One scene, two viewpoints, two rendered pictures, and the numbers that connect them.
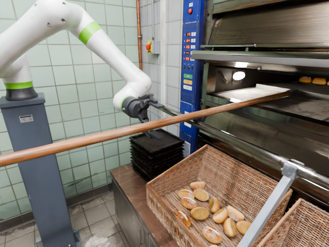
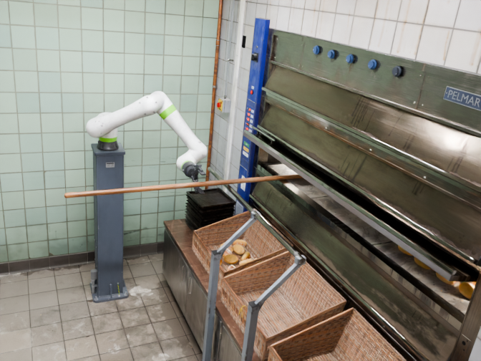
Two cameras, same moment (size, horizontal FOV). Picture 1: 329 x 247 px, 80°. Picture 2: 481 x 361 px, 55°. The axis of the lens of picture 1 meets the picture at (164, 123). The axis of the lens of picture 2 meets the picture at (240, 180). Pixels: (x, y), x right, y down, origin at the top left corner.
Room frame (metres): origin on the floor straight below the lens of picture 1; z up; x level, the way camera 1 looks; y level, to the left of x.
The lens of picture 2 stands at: (-1.88, -0.49, 2.28)
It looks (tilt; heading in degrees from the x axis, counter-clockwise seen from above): 22 degrees down; 6
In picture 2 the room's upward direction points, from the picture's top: 6 degrees clockwise
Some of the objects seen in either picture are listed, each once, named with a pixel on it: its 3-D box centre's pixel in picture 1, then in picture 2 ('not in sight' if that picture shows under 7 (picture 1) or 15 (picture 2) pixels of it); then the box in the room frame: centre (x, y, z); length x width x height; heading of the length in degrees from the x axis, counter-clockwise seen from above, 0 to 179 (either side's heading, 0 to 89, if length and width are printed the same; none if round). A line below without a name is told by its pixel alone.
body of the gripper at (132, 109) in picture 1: (140, 111); (193, 173); (0.82, 0.10, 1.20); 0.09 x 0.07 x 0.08; 33
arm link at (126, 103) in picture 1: (134, 107); (190, 169); (0.88, 0.14, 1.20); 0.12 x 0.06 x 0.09; 123
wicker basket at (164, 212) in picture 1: (210, 197); (240, 247); (0.83, -0.24, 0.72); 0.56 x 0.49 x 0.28; 33
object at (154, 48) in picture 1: (152, 47); (224, 104); (1.71, 0.09, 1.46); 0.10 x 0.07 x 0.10; 33
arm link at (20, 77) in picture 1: (12, 68); (107, 126); (1.05, 0.78, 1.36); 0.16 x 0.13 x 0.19; 177
